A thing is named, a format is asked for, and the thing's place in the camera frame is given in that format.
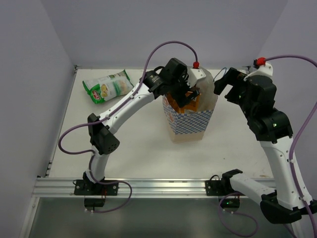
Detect orange chips bag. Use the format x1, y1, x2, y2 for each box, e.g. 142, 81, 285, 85
166, 93, 201, 114

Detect blue checkered paper bag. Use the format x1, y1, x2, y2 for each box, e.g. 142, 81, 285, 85
162, 67, 218, 143

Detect green cassava chips bag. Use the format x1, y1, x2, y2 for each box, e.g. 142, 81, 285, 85
82, 70, 134, 104

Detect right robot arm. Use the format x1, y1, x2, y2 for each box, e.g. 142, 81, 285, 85
214, 68, 317, 224

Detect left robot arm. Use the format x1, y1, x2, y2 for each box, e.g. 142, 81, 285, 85
83, 58, 206, 195

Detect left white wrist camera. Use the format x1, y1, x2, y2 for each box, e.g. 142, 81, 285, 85
187, 66, 206, 88

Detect aluminium table edge frame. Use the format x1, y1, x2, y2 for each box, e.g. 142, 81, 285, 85
18, 64, 267, 238

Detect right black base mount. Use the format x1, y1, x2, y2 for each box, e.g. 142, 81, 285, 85
205, 175, 240, 209

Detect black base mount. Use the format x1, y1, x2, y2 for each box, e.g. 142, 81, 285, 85
205, 175, 240, 209
73, 179, 118, 210

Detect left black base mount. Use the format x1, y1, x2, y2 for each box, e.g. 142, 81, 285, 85
73, 179, 118, 210

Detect aluminium front rail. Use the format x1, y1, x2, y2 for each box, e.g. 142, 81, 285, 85
32, 178, 223, 199

